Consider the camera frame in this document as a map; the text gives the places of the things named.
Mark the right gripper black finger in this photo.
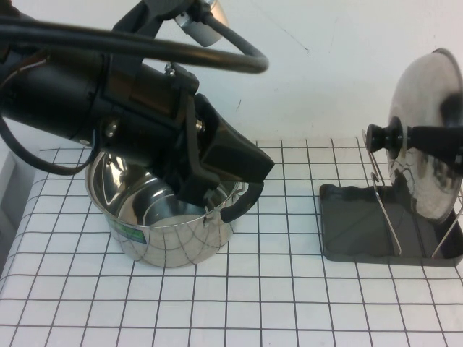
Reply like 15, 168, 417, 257
409, 125, 463, 164

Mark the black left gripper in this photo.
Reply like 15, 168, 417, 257
103, 53, 275, 208

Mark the steel pot lid black knob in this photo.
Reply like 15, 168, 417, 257
366, 48, 462, 222

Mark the stainless steel cooking pot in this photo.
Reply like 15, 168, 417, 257
85, 147, 264, 269

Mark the black plastic rack tray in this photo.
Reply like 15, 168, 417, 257
318, 182, 463, 267

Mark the white black-grid tablecloth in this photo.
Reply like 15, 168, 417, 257
0, 139, 463, 347

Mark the steel wire lid rack frame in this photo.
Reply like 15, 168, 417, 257
360, 129, 463, 260

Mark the thick black camera cable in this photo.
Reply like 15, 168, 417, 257
0, 0, 271, 75

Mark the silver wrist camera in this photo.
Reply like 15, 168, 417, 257
176, 0, 231, 47

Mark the dark camera mount bracket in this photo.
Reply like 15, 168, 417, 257
111, 0, 182, 40

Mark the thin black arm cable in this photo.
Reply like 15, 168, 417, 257
0, 115, 91, 175

